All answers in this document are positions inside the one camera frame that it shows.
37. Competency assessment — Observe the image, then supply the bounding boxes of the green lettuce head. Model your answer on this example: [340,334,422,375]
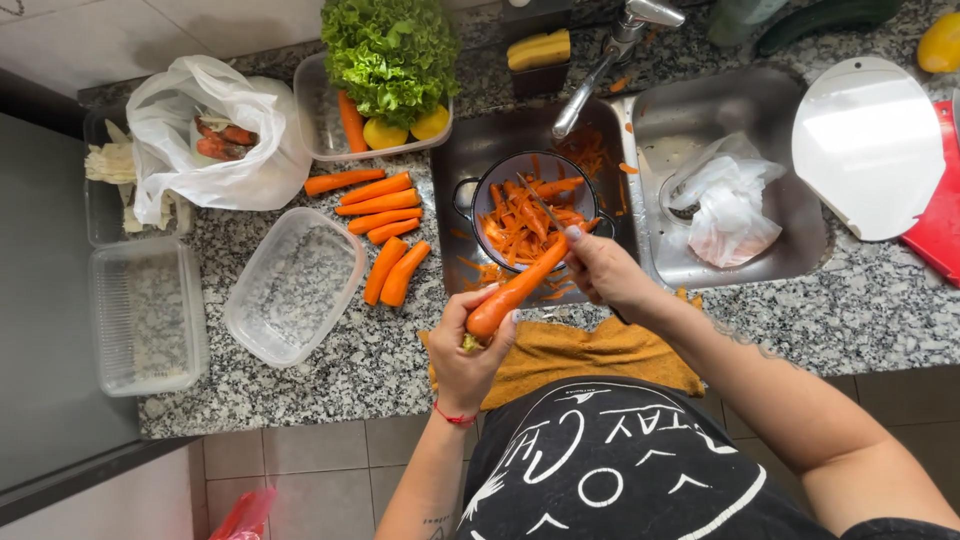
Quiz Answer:
[320,0,462,130]

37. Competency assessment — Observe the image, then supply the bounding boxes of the white cutting board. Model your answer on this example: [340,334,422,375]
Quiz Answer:
[791,56,948,243]

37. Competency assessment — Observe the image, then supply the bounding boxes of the empty clear rectangular container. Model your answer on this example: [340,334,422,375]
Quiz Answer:
[87,236,212,399]

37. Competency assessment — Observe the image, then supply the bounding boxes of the crumpled clear plastic bag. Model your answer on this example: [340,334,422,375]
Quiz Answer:
[659,132,789,270]

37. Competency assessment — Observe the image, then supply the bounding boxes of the yellow sponge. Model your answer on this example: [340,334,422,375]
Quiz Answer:
[506,28,572,73]

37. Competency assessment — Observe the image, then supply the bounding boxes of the clear plastic tub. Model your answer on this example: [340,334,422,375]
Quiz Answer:
[293,51,456,163]

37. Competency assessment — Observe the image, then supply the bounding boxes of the steel double sink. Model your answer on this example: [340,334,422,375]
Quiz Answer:
[430,63,835,310]

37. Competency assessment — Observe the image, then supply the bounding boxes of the loose carrot peel scraps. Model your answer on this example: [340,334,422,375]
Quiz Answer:
[448,126,640,303]

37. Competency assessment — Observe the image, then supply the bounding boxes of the dark sponge holder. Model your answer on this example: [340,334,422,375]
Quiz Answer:
[500,0,576,99]

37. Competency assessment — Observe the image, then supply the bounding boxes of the row of peeled carrots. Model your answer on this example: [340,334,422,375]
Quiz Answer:
[303,168,433,309]

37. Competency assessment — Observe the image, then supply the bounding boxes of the half-peeled carrot with stub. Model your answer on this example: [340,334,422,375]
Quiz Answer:
[461,216,602,354]

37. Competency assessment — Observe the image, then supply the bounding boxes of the dark enamel colander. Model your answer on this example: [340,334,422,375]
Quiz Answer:
[452,150,618,274]

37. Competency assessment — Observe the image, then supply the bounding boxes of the person's left hand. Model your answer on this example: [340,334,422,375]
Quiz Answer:
[427,282,521,418]

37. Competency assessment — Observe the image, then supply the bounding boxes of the white plastic bag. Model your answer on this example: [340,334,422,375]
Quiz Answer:
[125,54,314,227]

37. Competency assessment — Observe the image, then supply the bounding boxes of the dark green cucumber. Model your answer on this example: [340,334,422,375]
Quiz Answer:
[753,0,906,58]

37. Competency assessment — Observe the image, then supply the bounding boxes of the red cutting board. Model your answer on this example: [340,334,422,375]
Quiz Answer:
[899,97,960,289]

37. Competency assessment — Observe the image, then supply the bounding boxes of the red string bracelet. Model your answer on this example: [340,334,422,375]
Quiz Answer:
[432,399,480,430]

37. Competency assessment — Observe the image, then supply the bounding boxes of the mustard yellow cloth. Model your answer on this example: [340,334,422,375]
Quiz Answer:
[417,288,707,413]

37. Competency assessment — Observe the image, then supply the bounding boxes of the green bottle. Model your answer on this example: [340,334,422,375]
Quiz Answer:
[705,0,790,48]

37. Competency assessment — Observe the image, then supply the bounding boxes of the bunch of unpeeled bagged carrots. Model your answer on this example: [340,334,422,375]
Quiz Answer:
[192,114,261,163]

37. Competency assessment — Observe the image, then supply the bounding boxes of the clear tub with scraps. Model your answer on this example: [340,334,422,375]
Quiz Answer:
[81,103,195,249]

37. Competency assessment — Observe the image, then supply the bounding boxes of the red plastic bag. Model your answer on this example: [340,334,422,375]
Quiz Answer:
[207,486,278,540]

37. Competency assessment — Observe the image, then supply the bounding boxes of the chrome faucet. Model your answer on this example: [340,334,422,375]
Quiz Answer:
[552,0,687,141]

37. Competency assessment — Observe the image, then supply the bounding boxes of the grey appliance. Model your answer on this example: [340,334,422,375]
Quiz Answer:
[0,111,202,528]

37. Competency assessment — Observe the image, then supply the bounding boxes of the yellow bell pepper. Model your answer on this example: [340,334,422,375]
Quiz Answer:
[915,10,960,75]

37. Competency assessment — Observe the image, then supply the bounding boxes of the yellow lemon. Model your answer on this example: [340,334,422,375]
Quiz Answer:
[409,102,452,142]
[362,115,411,152]

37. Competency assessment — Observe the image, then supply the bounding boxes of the pale vegetable scraps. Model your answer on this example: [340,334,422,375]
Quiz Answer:
[83,118,180,234]

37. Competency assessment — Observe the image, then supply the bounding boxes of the unpeeled orange carrot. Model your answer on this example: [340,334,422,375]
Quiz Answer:
[336,89,370,155]

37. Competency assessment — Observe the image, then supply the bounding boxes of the empty clear rounded container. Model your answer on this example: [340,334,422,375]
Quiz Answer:
[222,206,369,369]

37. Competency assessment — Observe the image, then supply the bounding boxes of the person's right hand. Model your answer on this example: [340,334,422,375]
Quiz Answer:
[562,224,678,326]

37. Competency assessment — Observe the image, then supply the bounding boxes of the black printed shirt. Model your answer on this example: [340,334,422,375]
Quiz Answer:
[455,375,960,540]

